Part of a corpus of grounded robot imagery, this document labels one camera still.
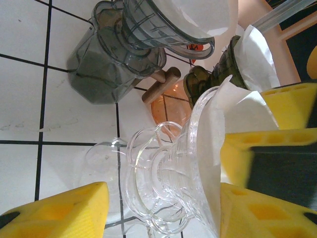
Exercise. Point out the orange transparent pitcher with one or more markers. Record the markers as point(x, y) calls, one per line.
point(168, 111)

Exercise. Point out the grey plastic coffee dripper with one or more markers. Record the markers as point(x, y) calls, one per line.
point(148, 24)

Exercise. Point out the olive green coffee dripper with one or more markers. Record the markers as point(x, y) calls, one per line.
point(200, 81)

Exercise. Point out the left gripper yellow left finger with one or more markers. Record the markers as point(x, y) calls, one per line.
point(62, 213)

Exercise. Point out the aluminium corner post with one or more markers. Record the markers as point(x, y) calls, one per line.
point(277, 13)

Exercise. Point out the clear glass coffee dripper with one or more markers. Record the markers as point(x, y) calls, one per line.
point(173, 173)

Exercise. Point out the white paper coffee filter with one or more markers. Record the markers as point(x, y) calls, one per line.
point(235, 119)
point(255, 54)
point(210, 15)

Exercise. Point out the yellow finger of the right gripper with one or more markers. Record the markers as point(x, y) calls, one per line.
point(272, 161)
point(292, 106)

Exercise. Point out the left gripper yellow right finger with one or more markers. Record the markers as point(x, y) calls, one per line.
point(260, 220)

